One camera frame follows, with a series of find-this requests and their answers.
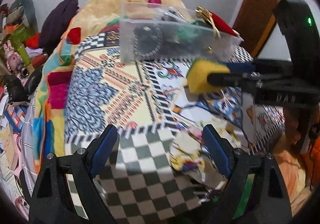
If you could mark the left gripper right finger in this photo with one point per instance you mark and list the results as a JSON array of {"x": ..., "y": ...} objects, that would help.
[{"x": 220, "y": 150}]

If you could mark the fingers of the right gripper seen sideways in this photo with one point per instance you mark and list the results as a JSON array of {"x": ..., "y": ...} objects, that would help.
[{"x": 239, "y": 75}]

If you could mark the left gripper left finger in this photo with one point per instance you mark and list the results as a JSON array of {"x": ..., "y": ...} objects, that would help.
[{"x": 100, "y": 149}]

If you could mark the yellow sponge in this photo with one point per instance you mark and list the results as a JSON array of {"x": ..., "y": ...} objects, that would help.
[{"x": 197, "y": 76}]

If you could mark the red fabric pouch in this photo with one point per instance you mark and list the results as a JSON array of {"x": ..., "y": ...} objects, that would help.
[{"x": 218, "y": 24}]

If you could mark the green knitted cloth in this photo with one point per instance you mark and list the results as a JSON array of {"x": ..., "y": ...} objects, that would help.
[{"x": 188, "y": 34}]

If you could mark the black white fabric pouch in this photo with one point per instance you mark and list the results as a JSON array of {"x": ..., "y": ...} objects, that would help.
[{"x": 148, "y": 41}]

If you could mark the clear plastic box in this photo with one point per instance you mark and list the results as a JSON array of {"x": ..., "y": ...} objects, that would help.
[{"x": 209, "y": 45}]

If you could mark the right hand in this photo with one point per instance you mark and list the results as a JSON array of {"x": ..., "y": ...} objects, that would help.
[{"x": 297, "y": 125}]

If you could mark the colourful patchwork bed cover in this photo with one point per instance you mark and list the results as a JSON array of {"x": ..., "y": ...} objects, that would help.
[{"x": 84, "y": 88}]

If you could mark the beige fleece blanket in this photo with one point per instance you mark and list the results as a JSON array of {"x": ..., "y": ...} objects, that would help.
[{"x": 95, "y": 15}]

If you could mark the pink bunny figurine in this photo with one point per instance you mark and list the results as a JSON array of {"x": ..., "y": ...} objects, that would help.
[{"x": 13, "y": 59}]

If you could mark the dark purple clothing pile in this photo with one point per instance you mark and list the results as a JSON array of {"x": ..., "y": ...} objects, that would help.
[{"x": 56, "y": 24}]

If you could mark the grey green plush toy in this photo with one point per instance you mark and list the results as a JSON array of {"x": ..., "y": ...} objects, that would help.
[{"x": 27, "y": 11}]

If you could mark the wooden door frame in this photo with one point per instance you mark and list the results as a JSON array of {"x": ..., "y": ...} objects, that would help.
[{"x": 255, "y": 23}]

